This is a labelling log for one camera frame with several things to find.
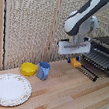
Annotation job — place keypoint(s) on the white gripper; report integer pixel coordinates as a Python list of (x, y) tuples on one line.
[(74, 47)]

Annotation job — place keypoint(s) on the orange bread piece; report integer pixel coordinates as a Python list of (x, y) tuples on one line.
[(75, 63)]

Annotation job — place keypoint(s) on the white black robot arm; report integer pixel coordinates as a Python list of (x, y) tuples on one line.
[(84, 15)]

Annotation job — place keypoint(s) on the black toaster oven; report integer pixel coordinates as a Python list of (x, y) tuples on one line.
[(108, 43)]

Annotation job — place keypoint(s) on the blue cup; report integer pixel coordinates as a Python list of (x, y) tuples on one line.
[(43, 71)]

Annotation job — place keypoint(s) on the yellow bowl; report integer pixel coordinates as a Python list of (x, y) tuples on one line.
[(28, 69)]

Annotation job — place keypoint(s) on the beige woven folding screen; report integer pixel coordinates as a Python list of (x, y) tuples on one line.
[(28, 22)]

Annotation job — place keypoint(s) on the white floral rimmed plate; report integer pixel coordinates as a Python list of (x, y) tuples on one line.
[(9, 89)]

